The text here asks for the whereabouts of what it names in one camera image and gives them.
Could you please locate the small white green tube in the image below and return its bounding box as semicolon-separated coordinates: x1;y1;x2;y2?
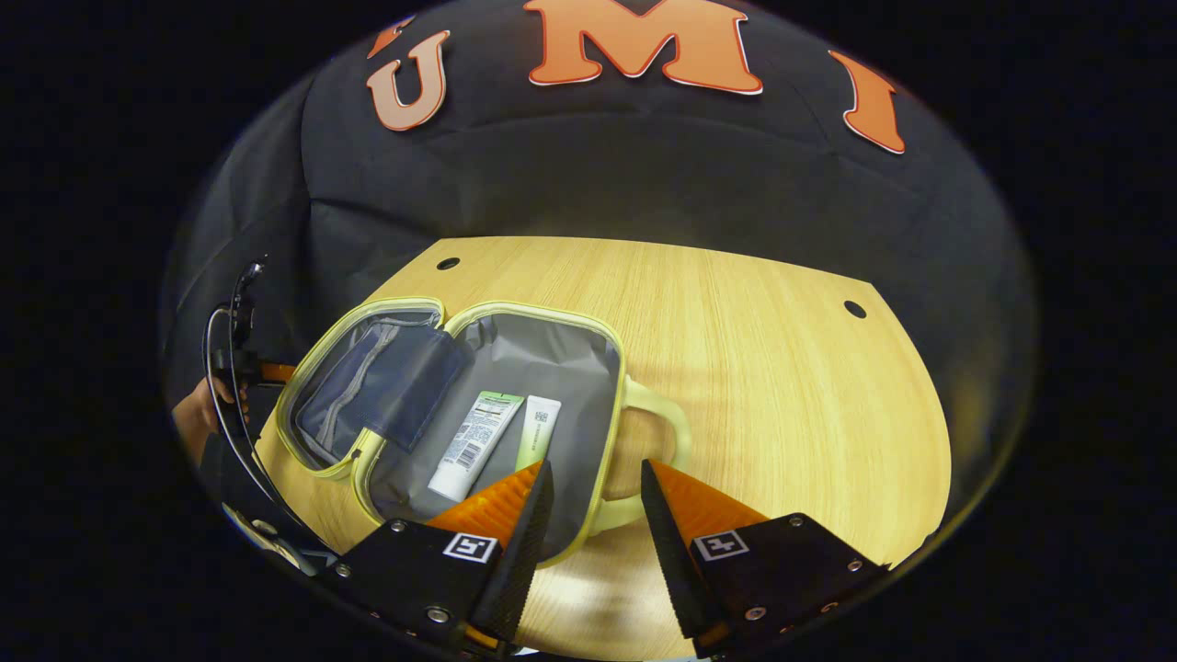
513;395;563;472

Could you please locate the yellow suitcase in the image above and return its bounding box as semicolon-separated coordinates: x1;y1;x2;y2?
274;296;692;569

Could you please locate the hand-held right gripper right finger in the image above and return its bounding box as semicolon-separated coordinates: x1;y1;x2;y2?
639;458;891;658

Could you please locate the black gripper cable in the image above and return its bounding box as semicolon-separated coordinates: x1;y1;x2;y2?
202;262;323;553

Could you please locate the large white green tube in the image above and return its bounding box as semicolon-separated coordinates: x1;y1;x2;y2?
428;391;525;504

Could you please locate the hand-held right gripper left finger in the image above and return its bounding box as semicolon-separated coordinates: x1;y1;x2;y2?
336;460;555;656

